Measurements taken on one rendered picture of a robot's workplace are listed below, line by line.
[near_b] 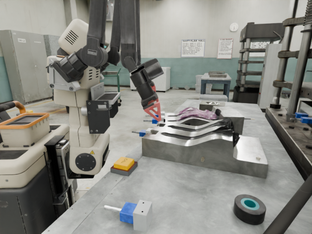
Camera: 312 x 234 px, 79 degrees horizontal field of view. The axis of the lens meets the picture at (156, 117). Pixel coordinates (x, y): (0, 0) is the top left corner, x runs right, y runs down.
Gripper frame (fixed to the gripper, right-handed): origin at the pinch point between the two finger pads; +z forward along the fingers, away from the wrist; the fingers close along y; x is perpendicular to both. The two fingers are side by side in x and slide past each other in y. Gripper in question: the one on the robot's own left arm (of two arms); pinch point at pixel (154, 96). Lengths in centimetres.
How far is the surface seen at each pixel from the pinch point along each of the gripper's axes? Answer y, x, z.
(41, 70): 485, 292, -140
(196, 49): 662, -193, 29
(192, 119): -15.2, -14.3, 19.0
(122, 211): -79, 17, 9
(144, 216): -82, 12, 11
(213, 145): -53, -14, 18
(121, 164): -55, 20, 8
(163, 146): -45.1, 4.1, 12.5
